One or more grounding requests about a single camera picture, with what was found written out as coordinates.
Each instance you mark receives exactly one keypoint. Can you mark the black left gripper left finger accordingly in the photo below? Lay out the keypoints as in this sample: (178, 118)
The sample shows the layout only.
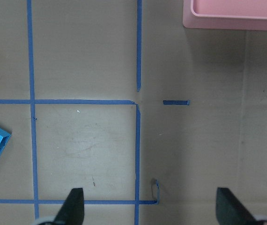
(72, 210)

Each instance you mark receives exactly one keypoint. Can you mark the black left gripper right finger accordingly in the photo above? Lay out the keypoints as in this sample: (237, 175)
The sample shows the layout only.
(230, 211)

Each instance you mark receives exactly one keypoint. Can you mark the pink plastic box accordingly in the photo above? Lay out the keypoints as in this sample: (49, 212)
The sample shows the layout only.
(225, 14)

